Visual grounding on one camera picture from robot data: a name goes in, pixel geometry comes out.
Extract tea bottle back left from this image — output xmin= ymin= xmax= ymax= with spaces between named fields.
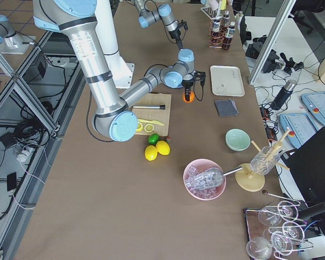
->
xmin=222 ymin=10 xmax=230 ymax=34

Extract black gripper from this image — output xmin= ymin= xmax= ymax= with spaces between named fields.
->
xmin=181 ymin=79 xmax=194 ymax=102
xmin=170 ymin=28 xmax=184 ymax=50

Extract glassware tray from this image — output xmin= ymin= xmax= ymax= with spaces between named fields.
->
xmin=244 ymin=200 xmax=314 ymax=259

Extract yellow plastic knife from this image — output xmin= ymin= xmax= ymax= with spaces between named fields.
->
xmin=138 ymin=119 xmax=165 ymax=126

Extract lower whole lemon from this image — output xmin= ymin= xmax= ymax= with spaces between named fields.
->
xmin=145 ymin=145 xmax=158 ymax=161

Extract orange mandarin fruit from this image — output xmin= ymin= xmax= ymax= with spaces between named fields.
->
xmin=183 ymin=92 xmax=195 ymax=103

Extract mint green bowl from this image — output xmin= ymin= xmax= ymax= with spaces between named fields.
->
xmin=225 ymin=128 xmax=251 ymax=152

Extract copper wire bottle rack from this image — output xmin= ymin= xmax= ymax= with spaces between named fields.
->
xmin=209 ymin=16 xmax=235 ymax=50

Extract glass cup on stand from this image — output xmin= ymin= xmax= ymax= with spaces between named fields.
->
xmin=250 ymin=146 xmax=283 ymax=176

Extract lemon slice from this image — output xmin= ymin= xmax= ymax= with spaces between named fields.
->
xmin=144 ymin=123 xmax=154 ymax=133
xmin=136 ymin=122 xmax=143 ymax=132

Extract wooden cup stand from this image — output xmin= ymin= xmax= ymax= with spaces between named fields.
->
xmin=235 ymin=128 xmax=290 ymax=192

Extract teach pendant far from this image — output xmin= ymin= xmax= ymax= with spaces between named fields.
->
xmin=301 ymin=92 xmax=325 ymax=126

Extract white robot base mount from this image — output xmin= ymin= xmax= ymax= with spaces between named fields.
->
xmin=95 ymin=0 xmax=135 ymax=89

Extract steel muddler black tip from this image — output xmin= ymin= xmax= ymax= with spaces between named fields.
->
xmin=132 ymin=104 xmax=166 ymax=110

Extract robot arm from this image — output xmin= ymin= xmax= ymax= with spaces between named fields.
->
xmin=133 ymin=1 xmax=188 ymax=50
xmin=33 ymin=1 xmax=195 ymax=141

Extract wooden cutting board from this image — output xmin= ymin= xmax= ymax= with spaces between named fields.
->
xmin=132 ymin=93 xmax=172 ymax=137

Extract metal ice scoop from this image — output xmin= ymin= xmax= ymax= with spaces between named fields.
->
xmin=187 ymin=166 xmax=243 ymax=190

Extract black thermos bottle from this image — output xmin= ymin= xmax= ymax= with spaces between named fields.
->
xmin=270 ymin=79 xmax=297 ymax=111

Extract cream rabbit tray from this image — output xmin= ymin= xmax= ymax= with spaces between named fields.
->
xmin=210 ymin=65 xmax=245 ymax=97

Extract grey folded cloth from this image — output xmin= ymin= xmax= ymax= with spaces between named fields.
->
xmin=214 ymin=99 xmax=239 ymax=117

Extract tea bottle front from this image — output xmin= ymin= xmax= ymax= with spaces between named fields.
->
xmin=222 ymin=22 xmax=236 ymax=50

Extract green lime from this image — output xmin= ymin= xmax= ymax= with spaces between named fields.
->
xmin=148 ymin=133 xmax=160 ymax=145

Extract pink bowl of ice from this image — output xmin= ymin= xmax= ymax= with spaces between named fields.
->
xmin=183 ymin=159 xmax=226 ymax=200

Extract teach pendant near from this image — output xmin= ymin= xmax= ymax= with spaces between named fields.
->
xmin=278 ymin=113 xmax=320 ymax=148

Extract tea bottle back right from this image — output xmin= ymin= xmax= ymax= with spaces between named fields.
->
xmin=210 ymin=16 xmax=222 ymax=47

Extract whole lemon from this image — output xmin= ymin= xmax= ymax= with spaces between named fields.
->
xmin=145 ymin=145 xmax=158 ymax=161
xmin=155 ymin=140 xmax=171 ymax=155

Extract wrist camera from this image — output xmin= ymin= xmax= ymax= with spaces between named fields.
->
xmin=178 ymin=19 xmax=188 ymax=31
xmin=194 ymin=70 xmax=206 ymax=87

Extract lower lemon slice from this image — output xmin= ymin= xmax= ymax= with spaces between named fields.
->
xmin=136 ymin=122 xmax=143 ymax=132

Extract black laptop monitor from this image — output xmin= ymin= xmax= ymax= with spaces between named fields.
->
xmin=281 ymin=127 xmax=325 ymax=203

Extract tea bottle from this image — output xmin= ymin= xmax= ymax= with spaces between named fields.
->
xmin=210 ymin=16 xmax=222 ymax=47
xmin=222 ymin=22 xmax=236 ymax=50
xmin=222 ymin=10 xmax=230 ymax=34

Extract upper whole lemon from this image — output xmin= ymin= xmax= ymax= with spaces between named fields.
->
xmin=155 ymin=140 xmax=171 ymax=155

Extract upper lemon slice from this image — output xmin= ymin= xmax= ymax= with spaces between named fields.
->
xmin=144 ymin=123 xmax=154 ymax=133

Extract teach pendant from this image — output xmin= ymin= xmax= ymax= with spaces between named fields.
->
xmin=278 ymin=113 xmax=320 ymax=148
xmin=301 ymin=92 xmax=325 ymax=126

